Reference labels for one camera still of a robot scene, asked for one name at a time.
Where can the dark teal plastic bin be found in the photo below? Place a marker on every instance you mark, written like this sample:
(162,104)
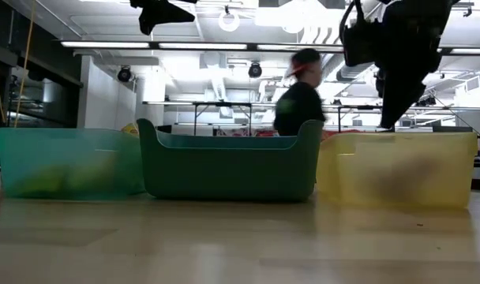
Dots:
(228,173)

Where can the yellow translucent bin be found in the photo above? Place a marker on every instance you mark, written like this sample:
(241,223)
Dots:
(398,150)

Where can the red candy pack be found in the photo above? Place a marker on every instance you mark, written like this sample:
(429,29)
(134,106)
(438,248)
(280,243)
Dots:
(406,177)

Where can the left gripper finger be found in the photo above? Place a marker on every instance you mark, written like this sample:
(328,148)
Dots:
(147,13)
(171,13)

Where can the light green translucent bin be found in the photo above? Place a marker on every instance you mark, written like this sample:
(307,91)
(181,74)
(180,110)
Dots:
(70,150)

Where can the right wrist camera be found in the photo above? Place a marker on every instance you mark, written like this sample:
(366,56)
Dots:
(358,43)

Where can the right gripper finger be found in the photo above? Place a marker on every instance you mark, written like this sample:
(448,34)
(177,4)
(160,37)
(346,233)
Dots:
(406,98)
(390,98)

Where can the red white striped object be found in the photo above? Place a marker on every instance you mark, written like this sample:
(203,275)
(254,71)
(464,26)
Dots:
(224,132)

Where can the silver air duct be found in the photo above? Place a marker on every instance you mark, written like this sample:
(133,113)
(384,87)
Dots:
(354,73)

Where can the yellow candy pack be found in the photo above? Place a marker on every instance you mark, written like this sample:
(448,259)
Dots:
(130,129)
(46,181)
(94,173)

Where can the black folding table frame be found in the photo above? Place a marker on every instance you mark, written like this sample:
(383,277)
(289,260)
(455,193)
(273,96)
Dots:
(222,104)
(366,107)

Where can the ceiling strip light rail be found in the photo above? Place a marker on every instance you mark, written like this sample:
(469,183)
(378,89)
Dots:
(200,46)

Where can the person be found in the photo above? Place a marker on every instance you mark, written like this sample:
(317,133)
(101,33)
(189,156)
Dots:
(299,106)

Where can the black ceiling spotlight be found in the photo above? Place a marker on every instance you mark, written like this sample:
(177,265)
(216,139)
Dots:
(124,73)
(255,70)
(425,102)

